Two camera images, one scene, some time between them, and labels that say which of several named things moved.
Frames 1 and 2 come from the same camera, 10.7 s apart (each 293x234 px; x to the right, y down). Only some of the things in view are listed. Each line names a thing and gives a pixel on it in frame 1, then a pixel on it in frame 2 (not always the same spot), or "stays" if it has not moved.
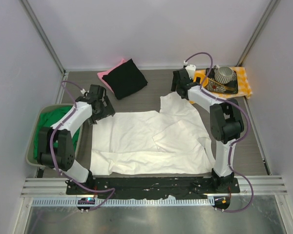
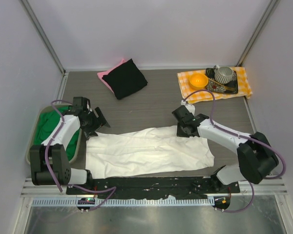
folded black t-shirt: x=125 y=80 stays
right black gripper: x=177 y=81 → x=181 y=131
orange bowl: x=202 y=77 stays
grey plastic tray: x=30 y=159 stays
